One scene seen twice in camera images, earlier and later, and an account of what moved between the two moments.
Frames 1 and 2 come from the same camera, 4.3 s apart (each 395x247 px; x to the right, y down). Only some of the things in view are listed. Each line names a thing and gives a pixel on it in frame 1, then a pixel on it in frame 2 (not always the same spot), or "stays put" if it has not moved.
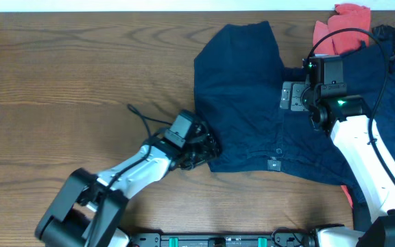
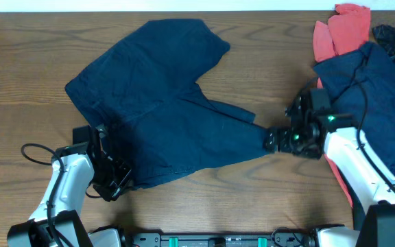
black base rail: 276,239 stays put
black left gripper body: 204,147 to 116,176
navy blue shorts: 238,77 to 140,90
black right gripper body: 301,98 to 294,142
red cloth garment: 345,41 stays put
